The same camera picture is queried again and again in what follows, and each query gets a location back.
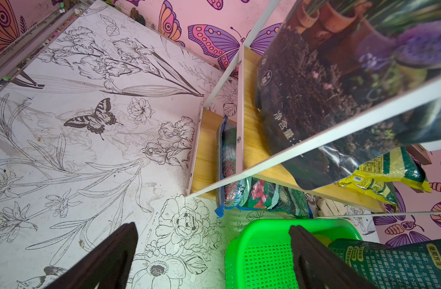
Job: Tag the dark brown wooden stand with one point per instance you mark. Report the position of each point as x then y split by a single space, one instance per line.
419 153

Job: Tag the floral bag on lower shelf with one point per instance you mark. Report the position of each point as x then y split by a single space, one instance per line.
251 193

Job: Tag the green plastic mesh basket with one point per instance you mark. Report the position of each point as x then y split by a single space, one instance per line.
261 256

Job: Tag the yellow green small bag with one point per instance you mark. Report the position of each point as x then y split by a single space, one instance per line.
396 166
378 190

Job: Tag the dark green fertilizer bag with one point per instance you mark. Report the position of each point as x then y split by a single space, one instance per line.
331 61
411 266

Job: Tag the beige work glove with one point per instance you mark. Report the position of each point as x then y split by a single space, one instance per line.
327 208

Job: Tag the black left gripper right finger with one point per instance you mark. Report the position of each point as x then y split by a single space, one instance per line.
316 267

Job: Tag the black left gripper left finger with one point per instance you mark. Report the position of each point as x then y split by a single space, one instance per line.
105 267

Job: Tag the white frame wooden shelf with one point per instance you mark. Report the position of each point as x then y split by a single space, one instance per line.
254 159

